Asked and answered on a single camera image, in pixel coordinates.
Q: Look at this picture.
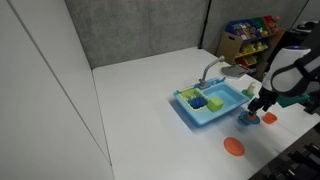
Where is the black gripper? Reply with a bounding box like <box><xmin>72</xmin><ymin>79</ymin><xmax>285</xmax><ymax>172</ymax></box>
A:
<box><xmin>248</xmin><ymin>87</ymin><xmax>278</xmax><ymax>115</ymax></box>

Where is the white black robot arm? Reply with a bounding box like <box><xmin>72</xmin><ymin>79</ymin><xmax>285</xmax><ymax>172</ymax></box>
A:
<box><xmin>248</xmin><ymin>25</ymin><xmax>320</xmax><ymax>116</ymax></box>

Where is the blue toy sink basin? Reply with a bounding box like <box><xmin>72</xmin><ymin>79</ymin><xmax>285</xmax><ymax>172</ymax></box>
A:
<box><xmin>173</xmin><ymin>78</ymin><xmax>249</xmax><ymax>127</ymax></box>

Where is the green soap dispenser bottle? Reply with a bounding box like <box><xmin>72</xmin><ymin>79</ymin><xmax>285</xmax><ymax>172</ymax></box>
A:
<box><xmin>242</xmin><ymin>82</ymin><xmax>256</xmax><ymax>99</ymax></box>

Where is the small orange cup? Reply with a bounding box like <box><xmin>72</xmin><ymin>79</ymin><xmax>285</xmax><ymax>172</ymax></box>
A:
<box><xmin>247</xmin><ymin>114</ymin><xmax>256</xmax><ymax>122</ymax></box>

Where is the blue saucer plate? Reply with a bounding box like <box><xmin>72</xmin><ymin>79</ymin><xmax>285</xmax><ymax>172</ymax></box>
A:
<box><xmin>238</xmin><ymin>111</ymin><xmax>260</xmax><ymax>126</ymax></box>

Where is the grey metal dustpan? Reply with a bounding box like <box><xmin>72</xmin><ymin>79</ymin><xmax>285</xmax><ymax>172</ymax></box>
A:
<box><xmin>221</xmin><ymin>64</ymin><xmax>249</xmax><ymax>79</ymax></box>

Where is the lime green cube cup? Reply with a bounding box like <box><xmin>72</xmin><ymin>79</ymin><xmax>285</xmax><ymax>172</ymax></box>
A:
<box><xmin>207</xmin><ymin>97</ymin><xmax>224</xmax><ymax>112</ymax></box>

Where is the wooden toy storage shelf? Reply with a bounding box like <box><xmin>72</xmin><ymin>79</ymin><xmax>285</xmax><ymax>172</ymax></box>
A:
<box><xmin>216</xmin><ymin>15</ymin><xmax>285</xmax><ymax>80</ymax></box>

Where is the orange toy plate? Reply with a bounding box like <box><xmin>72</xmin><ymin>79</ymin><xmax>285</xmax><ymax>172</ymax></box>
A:
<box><xmin>223</xmin><ymin>137</ymin><xmax>245</xmax><ymax>156</ymax></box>

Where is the grey toy faucet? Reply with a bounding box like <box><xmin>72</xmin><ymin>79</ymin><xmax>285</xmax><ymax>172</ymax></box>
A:
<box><xmin>199</xmin><ymin>56</ymin><xmax>225</xmax><ymax>90</ymax></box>

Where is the yellow-green dish rack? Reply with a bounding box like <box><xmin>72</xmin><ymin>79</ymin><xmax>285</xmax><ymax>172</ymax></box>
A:
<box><xmin>179</xmin><ymin>88</ymin><xmax>208</xmax><ymax>111</ymax></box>

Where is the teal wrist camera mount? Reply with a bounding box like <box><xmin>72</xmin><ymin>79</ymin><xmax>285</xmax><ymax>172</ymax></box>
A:
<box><xmin>276</xmin><ymin>93</ymin><xmax>310</xmax><ymax>108</ymax></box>

